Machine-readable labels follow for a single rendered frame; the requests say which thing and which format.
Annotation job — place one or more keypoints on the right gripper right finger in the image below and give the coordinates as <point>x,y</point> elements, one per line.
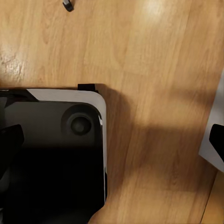
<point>217,139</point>

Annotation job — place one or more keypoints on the door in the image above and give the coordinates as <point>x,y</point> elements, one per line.
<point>214,211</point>

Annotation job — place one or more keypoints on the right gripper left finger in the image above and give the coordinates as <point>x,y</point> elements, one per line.
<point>11,139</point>

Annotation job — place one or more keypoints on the camera tripod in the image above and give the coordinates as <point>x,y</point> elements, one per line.
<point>67,4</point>

